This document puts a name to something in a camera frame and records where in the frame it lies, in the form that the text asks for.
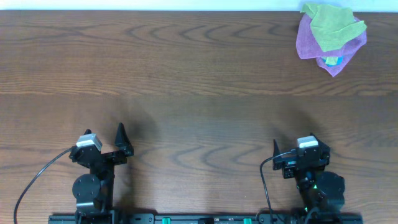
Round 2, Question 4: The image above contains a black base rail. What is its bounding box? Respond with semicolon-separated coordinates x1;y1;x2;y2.
48;213;364;224

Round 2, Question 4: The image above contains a black cable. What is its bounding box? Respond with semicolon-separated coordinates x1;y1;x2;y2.
259;150;295;224
13;147;74;224

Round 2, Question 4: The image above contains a blue cloth under pile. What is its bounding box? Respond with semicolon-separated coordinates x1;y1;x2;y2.
322;57;343;67

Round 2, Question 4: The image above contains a right black cable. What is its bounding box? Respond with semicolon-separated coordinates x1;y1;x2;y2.
259;150;295;224

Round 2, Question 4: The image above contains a yellow-green cloth in pile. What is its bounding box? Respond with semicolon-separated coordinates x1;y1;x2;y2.
324;57;339;66

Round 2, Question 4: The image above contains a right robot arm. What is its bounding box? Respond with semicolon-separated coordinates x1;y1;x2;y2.
272;134;345;216

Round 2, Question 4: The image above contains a purple microfiber cloth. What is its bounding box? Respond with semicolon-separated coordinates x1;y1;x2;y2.
296;14;367;77

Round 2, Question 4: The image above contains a left black cable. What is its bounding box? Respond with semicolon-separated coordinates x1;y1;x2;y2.
13;147;74;224

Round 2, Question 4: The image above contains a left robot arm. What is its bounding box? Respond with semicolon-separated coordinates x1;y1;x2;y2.
69;123;134;217

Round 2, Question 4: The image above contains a green microfiber cloth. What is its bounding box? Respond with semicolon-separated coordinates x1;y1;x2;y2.
301;2;367;52

